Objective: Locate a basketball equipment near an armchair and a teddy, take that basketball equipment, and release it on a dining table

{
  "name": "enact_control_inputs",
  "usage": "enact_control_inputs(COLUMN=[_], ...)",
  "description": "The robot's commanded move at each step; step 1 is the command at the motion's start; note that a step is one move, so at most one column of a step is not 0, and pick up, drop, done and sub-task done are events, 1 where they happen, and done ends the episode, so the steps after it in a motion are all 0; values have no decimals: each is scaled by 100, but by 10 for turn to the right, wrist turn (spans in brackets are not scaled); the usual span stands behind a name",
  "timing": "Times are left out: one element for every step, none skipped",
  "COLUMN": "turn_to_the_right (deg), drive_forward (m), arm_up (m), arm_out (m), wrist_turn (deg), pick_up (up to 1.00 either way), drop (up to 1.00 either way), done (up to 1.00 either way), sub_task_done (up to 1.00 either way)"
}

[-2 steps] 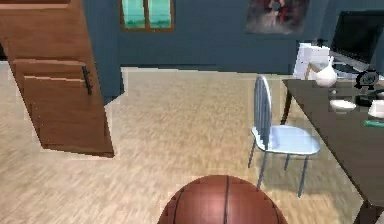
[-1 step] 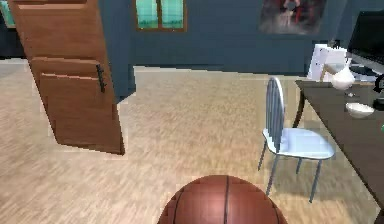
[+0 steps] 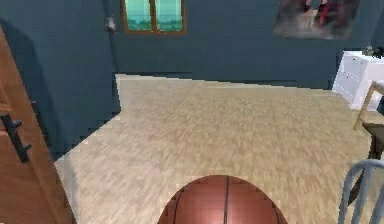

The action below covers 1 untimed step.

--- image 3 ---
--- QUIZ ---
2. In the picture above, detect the orange basketball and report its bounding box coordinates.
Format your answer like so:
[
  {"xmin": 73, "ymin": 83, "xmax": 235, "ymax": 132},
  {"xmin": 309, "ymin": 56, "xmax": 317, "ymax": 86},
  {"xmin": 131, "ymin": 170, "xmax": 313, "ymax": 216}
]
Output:
[{"xmin": 157, "ymin": 175, "xmax": 289, "ymax": 224}]

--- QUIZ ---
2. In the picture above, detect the brown framed window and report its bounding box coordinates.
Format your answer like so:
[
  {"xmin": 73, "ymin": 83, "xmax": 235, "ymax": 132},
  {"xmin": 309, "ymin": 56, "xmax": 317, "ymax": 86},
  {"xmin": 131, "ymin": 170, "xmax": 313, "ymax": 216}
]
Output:
[{"xmin": 120, "ymin": 0, "xmax": 187, "ymax": 36}]

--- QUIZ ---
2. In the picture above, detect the white chest of drawers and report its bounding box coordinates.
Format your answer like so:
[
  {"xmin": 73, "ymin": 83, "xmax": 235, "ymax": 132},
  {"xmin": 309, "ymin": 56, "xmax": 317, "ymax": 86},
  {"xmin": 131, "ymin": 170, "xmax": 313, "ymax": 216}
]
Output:
[{"xmin": 331, "ymin": 50, "xmax": 384, "ymax": 111}]

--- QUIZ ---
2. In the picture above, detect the brown wooden room door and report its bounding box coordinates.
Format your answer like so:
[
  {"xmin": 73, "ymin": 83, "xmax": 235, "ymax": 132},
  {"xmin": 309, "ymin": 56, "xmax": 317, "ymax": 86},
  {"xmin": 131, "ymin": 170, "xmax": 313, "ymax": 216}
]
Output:
[{"xmin": 0, "ymin": 24, "xmax": 76, "ymax": 224}]

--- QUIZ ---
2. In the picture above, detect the dark wooden table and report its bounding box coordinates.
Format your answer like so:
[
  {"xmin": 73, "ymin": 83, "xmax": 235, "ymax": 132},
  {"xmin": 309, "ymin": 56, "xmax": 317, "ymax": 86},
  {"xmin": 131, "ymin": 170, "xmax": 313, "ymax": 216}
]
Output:
[{"xmin": 346, "ymin": 121, "xmax": 384, "ymax": 207}]

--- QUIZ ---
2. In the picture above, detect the dark small object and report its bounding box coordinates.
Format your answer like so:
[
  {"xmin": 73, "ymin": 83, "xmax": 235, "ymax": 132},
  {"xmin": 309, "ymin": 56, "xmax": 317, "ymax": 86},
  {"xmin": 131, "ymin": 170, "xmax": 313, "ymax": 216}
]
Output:
[{"xmin": 363, "ymin": 45, "xmax": 384, "ymax": 60}]

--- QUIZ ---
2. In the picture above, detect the grey wall switch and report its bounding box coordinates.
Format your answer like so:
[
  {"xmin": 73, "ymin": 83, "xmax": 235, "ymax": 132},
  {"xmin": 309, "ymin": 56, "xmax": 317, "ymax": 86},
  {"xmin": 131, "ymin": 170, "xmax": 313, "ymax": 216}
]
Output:
[{"xmin": 105, "ymin": 15, "xmax": 117, "ymax": 34}]

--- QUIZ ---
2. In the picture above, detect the dark framed wall picture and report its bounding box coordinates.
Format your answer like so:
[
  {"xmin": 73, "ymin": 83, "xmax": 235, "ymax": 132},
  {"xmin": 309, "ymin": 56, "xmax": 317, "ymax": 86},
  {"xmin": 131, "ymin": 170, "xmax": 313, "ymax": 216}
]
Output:
[{"xmin": 272, "ymin": 0, "xmax": 362, "ymax": 41}]

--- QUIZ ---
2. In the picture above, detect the black door handle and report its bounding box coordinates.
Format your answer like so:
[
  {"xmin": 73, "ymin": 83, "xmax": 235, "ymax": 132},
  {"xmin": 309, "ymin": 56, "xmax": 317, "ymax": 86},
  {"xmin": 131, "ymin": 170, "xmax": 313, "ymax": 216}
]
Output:
[{"xmin": 0, "ymin": 113, "xmax": 33, "ymax": 164}]

